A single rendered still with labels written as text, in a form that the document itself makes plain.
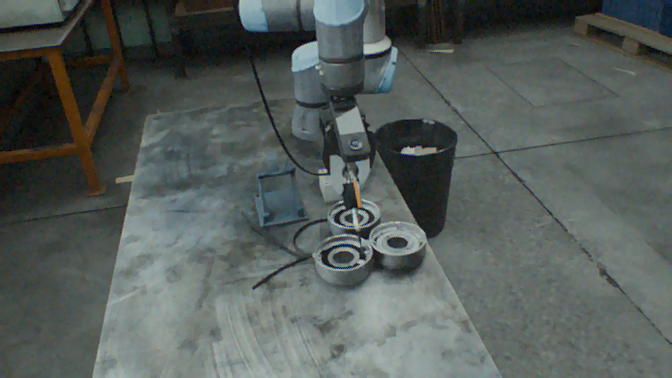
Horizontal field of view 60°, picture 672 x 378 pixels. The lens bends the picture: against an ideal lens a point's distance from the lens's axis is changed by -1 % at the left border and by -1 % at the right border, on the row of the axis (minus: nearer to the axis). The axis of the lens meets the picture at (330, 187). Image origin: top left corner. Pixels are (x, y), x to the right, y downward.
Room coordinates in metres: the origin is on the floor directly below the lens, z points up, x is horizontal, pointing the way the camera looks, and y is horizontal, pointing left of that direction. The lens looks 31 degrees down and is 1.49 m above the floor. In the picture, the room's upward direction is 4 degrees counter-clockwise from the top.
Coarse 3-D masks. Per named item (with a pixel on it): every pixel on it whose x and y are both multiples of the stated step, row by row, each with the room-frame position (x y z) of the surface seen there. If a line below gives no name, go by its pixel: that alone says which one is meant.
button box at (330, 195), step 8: (320, 176) 1.12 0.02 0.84; (328, 176) 1.11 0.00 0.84; (344, 176) 1.11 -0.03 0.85; (352, 176) 1.10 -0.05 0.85; (320, 184) 1.13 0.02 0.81; (328, 184) 1.08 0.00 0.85; (328, 192) 1.07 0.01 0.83; (336, 192) 1.08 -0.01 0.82; (328, 200) 1.07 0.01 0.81; (336, 200) 1.08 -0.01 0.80
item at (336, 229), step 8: (336, 208) 1.00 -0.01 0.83; (368, 208) 1.00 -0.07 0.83; (376, 208) 0.98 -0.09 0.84; (328, 216) 0.96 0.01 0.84; (344, 216) 0.97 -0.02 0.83; (360, 216) 0.98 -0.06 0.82; (368, 216) 0.97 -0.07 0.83; (376, 216) 0.97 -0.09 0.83; (328, 224) 0.96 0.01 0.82; (336, 224) 0.93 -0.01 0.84; (352, 224) 0.94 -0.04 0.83; (360, 224) 0.94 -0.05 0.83; (376, 224) 0.93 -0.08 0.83; (336, 232) 0.93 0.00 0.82; (344, 232) 0.92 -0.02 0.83; (352, 232) 0.91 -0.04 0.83; (360, 232) 0.91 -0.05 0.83; (368, 232) 0.92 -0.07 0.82
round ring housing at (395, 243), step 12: (384, 228) 0.92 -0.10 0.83; (396, 228) 0.92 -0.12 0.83; (408, 228) 0.92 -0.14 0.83; (420, 228) 0.90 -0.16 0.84; (372, 240) 0.89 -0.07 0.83; (384, 240) 0.88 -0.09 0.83; (396, 240) 0.90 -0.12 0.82; (408, 240) 0.88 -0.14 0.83; (420, 240) 0.88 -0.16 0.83; (384, 252) 0.83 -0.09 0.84; (396, 252) 0.85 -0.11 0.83; (420, 252) 0.84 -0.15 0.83; (384, 264) 0.84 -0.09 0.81; (396, 264) 0.82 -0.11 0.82; (408, 264) 0.82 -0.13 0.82
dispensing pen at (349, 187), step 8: (344, 168) 0.93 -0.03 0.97; (344, 184) 0.90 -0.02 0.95; (352, 184) 0.90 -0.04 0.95; (344, 192) 0.90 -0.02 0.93; (352, 192) 0.89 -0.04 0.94; (344, 200) 0.91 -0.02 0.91; (352, 200) 0.88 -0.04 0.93; (352, 208) 0.87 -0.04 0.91; (352, 216) 0.88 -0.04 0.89; (360, 240) 0.86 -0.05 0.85; (360, 248) 0.85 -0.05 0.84
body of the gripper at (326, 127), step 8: (328, 88) 0.90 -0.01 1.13; (352, 88) 0.90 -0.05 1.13; (360, 88) 0.91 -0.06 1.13; (336, 96) 0.89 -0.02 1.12; (344, 96) 0.89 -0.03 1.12; (352, 96) 0.92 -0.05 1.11; (328, 104) 0.97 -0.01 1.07; (320, 112) 0.95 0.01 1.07; (328, 112) 0.95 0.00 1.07; (360, 112) 0.94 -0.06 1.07; (320, 120) 0.97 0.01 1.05; (328, 120) 0.91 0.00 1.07; (320, 128) 0.97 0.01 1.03; (328, 128) 0.90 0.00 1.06; (328, 136) 0.91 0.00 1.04; (368, 136) 0.90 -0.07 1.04; (336, 144) 0.89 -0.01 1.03
